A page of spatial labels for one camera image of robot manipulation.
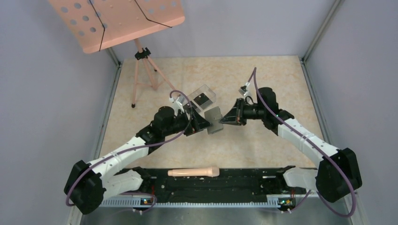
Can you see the aluminium front rail frame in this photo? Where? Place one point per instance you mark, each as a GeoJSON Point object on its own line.
{"type": "Point", "coordinates": [119, 211]}

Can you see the pink perforated music stand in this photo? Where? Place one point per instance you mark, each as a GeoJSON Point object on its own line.
{"type": "Point", "coordinates": [102, 24]}

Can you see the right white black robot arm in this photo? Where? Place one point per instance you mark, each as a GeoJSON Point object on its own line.
{"type": "Point", "coordinates": [337, 171]}

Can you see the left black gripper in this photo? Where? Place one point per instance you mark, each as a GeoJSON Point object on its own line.
{"type": "Point", "coordinates": [197, 123]}

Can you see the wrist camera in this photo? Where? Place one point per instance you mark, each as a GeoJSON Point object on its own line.
{"type": "Point", "coordinates": [178, 103]}
{"type": "Point", "coordinates": [244, 91]}

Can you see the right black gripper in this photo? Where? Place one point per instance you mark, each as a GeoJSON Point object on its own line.
{"type": "Point", "coordinates": [236, 116]}

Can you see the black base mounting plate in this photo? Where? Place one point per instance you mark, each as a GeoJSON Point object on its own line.
{"type": "Point", "coordinates": [231, 187]}

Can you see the pink toy microphone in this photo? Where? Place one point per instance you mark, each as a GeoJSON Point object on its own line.
{"type": "Point", "coordinates": [205, 171]}

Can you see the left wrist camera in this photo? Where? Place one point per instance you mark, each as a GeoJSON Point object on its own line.
{"type": "Point", "coordinates": [178, 103]}

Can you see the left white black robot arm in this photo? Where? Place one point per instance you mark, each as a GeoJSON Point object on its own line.
{"type": "Point", "coordinates": [89, 183]}

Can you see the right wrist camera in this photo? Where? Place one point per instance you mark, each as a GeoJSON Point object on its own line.
{"type": "Point", "coordinates": [244, 91]}

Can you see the grey leather card holder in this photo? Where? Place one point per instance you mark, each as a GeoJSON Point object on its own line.
{"type": "Point", "coordinates": [214, 116]}

